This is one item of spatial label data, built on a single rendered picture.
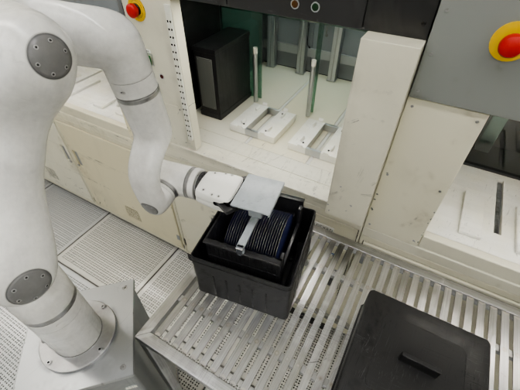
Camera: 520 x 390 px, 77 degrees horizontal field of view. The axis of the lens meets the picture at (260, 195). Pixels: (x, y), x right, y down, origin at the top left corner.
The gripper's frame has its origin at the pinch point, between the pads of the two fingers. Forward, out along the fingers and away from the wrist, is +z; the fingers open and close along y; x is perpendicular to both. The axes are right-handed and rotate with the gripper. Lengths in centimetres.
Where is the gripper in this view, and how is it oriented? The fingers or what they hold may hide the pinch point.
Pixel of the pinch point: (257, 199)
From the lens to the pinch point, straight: 81.6
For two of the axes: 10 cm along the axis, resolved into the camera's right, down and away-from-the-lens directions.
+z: 9.4, 2.4, -2.5
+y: -3.4, 6.6, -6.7
